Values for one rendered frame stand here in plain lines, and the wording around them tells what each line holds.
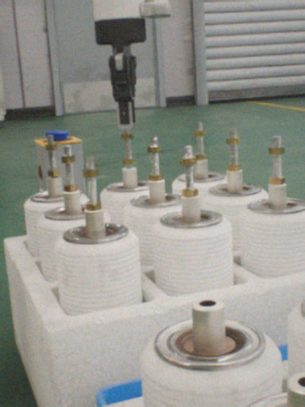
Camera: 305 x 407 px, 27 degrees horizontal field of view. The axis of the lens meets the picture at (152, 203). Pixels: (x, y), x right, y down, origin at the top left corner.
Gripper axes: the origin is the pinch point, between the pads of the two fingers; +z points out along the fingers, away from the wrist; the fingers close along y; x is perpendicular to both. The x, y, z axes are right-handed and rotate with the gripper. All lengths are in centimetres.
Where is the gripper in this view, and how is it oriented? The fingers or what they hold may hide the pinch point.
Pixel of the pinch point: (126, 117)
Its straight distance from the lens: 95.9
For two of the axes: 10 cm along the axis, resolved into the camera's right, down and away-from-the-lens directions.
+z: 0.6, 9.7, 2.3
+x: 10.0, -0.5, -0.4
